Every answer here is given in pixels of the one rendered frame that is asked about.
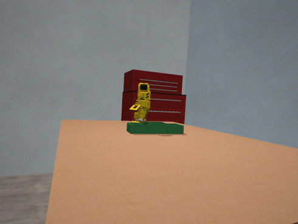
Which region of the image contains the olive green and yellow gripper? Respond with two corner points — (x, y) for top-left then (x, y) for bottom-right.
(130, 99), (150, 121)

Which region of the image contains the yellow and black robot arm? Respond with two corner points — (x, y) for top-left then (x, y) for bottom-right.
(132, 83), (151, 123)

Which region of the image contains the green rack of three bins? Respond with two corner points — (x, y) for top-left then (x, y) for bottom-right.
(126, 121), (184, 134)

